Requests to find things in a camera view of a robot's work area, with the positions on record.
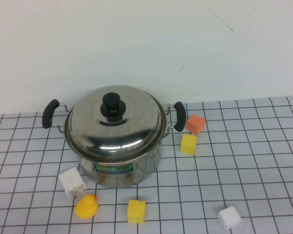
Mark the white sponge cube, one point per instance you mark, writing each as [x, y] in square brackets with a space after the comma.
[229, 217]

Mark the white charger plug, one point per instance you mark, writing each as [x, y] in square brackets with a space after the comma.
[70, 181]

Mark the yellow sponge cube with notch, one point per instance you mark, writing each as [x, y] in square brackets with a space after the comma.
[136, 212]

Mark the orange sponge cube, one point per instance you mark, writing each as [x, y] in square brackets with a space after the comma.
[195, 124]

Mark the white black-grid tablecloth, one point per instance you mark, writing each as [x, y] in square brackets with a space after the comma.
[234, 175]

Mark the yellow rubber duck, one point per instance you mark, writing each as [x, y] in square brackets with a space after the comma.
[86, 207]

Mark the stainless steel pot lid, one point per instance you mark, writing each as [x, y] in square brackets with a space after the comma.
[136, 126]

